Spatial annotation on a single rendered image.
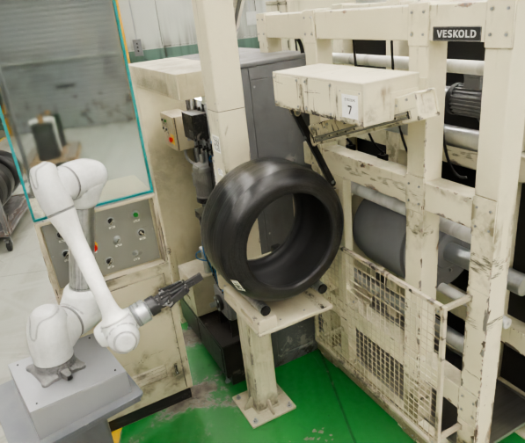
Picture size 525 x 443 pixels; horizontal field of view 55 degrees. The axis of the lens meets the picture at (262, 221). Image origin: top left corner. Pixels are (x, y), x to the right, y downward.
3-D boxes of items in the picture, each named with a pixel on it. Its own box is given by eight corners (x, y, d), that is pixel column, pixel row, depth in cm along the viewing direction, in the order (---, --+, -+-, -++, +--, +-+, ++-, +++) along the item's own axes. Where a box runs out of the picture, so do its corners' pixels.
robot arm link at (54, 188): (61, 210, 171) (88, 199, 183) (37, 162, 168) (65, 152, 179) (37, 221, 177) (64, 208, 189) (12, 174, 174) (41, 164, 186)
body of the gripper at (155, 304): (146, 306, 186) (168, 293, 188) (140, 296, 193) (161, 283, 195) (155, 321, 189) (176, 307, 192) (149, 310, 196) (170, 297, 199)
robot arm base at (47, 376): (47, 393, 190) (45, 381, 188) (25, 369, 205) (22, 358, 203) (92, 370, 202) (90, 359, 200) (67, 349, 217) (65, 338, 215)
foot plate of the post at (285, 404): (232, 398, 287) (231, 393, 285) (273, 380, 298) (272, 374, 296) (253, 429, 265) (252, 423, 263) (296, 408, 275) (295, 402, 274)
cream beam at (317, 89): (273, 106, 217) (270, 71, 211) (322, 97, 227) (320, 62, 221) (362, 128, 167) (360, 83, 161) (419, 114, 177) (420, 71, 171)
